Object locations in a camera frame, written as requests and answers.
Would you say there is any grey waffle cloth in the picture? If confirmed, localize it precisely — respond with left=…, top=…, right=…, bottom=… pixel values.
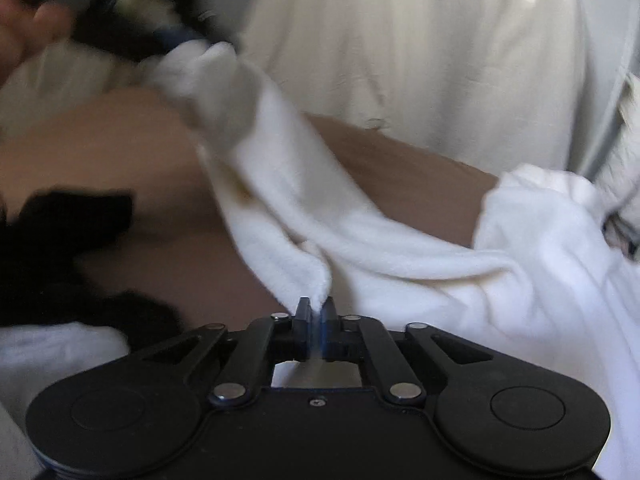
left=0, top=322, right=133, bottom=480

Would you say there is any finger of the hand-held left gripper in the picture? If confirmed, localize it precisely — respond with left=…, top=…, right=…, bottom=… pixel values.
left=145, top=22, right=211, bottom=58

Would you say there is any black cloth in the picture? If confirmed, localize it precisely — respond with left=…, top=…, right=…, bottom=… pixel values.
left=0, top=187, right=186, bottom=356

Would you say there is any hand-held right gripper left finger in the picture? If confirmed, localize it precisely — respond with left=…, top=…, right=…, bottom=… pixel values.
left=132, top=297, right=314, bottom=407

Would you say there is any cream draped sheet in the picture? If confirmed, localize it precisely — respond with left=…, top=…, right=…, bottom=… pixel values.
left=0, top=0, right=593, bottom=171

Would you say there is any person's left hand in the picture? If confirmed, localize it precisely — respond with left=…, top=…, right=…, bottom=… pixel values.
left=0, top=0, right=83, bottom=83

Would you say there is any white fleece garment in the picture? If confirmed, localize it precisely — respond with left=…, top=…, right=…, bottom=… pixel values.
left=150, top=42, right=640, bottom=480

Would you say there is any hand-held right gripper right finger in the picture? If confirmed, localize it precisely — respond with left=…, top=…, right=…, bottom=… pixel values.
left=320, top=297, right=498, bottom=406

